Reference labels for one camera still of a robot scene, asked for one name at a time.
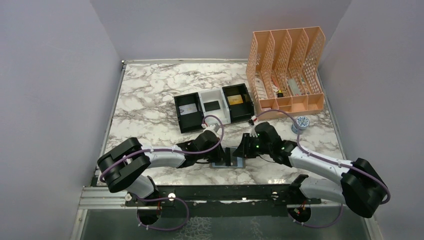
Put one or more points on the white item in organizer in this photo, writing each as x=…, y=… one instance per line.
x=260, y=89

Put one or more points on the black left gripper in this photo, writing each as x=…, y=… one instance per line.
x=219, y=156

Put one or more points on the peach file organizer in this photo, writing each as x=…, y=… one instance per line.
x=281, y=54

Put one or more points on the black yellow marker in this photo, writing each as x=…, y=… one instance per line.
x=279, y=94

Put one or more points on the black left bin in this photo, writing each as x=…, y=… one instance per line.
x=191, y=122

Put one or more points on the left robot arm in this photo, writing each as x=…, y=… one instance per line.
x=122, y=167

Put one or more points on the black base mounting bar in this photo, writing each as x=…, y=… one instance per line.
x=215, y=201

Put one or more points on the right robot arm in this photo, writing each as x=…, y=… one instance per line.
x=355, y=184

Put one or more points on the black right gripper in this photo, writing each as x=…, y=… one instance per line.
x=244, y=149

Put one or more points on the grey card holder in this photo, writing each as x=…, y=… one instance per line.
x=229, y=161

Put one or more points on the white middle bin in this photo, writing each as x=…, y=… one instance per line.
x=212, y=95

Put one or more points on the black card in white bin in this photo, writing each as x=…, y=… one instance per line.
x=211, y=106

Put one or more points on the black right bin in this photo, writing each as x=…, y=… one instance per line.
x=240, y=104

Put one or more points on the blue white tape roll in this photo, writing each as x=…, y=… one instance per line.
x=300, y=125

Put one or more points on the gold card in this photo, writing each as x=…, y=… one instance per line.
x=235, y=99

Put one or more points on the black bin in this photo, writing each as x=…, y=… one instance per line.
x=191, y=122
x=240, y=104

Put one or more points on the grey item in organizer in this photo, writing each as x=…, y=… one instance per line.
x=295, y=90

